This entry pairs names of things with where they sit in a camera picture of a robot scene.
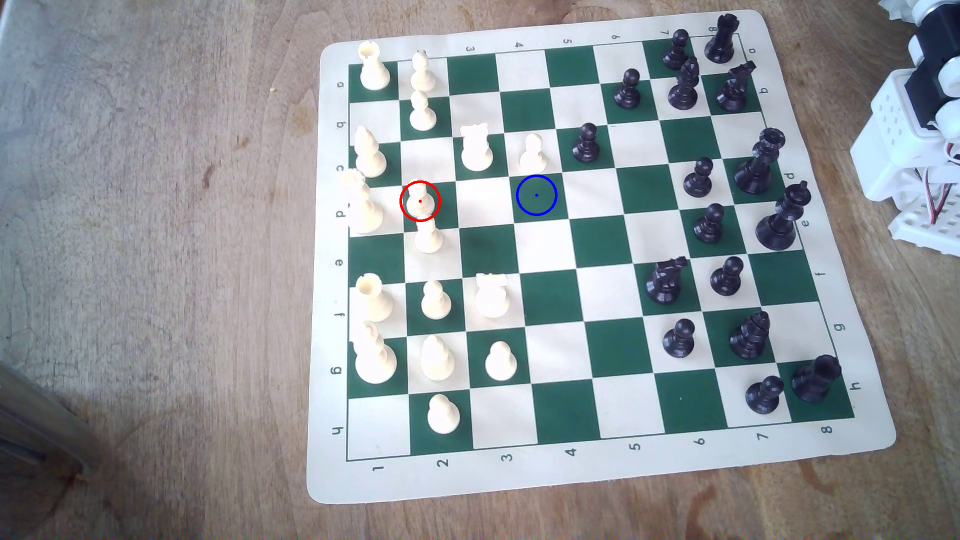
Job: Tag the black rook chess piece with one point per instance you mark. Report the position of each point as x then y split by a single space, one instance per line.
814 381
721 41

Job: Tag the white pawn chess piece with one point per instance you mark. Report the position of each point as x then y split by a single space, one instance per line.
421 204
422 114
436 302
443 416
428 237
423 75
532 156
500 364

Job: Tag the black knight chess piece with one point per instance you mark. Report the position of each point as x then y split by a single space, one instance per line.
664 283
733 91

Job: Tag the white queen left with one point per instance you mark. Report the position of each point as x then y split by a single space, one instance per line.
363 206

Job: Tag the white bishop chess piece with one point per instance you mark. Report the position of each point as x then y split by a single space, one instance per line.
437 360
369 156

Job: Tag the black king chess piece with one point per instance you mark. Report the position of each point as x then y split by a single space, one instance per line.
778 223

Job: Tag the green and white chess mat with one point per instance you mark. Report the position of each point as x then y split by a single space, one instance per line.
555 296

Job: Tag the black queen chess piece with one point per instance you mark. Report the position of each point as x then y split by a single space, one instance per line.
756 169

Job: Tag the grey metal object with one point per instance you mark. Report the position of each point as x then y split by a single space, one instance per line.
37 420

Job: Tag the white knight chess piece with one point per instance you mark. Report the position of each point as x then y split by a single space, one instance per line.
492 297

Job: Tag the white rook chess piece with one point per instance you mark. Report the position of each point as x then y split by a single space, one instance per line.
373 69
475 150
373 300

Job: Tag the black bishop chess piece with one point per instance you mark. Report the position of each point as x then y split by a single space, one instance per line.
684 88
749 337

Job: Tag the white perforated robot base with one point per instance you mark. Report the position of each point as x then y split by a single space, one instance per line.
889 142

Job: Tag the black pawn chess piece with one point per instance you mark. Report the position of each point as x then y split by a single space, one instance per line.
586 145
628 91
709 226
726 279
698 181
763 397
677 51
679 340

